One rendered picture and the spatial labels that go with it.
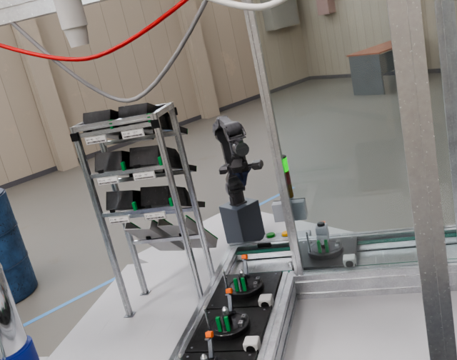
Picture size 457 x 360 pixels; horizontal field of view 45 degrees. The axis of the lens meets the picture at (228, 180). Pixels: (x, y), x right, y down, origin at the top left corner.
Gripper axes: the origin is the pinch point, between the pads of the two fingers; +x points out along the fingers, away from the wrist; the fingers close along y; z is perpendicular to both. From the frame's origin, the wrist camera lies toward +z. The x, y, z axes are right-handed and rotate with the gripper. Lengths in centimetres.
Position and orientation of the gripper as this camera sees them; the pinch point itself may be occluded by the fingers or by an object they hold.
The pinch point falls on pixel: (243, 178)
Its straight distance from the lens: 236.8
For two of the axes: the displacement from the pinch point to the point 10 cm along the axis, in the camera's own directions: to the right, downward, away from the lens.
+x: 2.1, 9.3, 3.0
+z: -2.4, 3.4, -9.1
